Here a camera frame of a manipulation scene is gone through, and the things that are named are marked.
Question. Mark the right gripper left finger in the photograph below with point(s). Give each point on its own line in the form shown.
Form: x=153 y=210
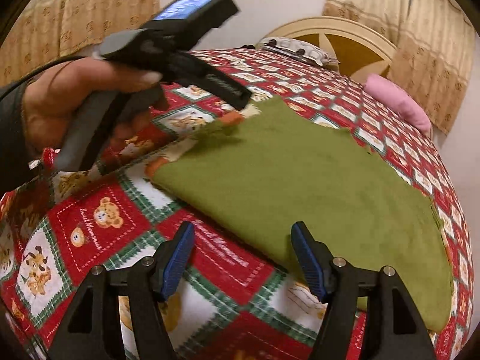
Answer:
x=90 y=328

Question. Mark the person's left hand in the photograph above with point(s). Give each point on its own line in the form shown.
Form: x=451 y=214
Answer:
x=48 y=103

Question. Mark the red patchwork teddy bedspread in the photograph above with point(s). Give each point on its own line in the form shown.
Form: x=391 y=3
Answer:
x=233 y=301

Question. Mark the grey patterned pillow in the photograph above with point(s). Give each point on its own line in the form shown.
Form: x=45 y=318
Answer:
x=298 y=50

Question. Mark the beige window curtain right panel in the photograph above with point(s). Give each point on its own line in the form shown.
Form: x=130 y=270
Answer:
x=434 y=42

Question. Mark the green striped knit sweater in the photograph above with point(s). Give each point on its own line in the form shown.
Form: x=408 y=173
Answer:
x=258 y=171

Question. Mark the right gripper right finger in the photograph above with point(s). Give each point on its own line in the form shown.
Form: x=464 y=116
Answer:
x=394 y=328

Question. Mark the beige left wall curtain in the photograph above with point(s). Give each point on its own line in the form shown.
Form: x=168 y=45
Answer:
x=49 y=29

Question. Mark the cream wooden headboard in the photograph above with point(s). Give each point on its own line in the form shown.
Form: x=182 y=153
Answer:
x=358 y=49

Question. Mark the pink pillow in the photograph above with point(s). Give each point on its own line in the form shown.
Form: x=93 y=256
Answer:
x=396 y=99

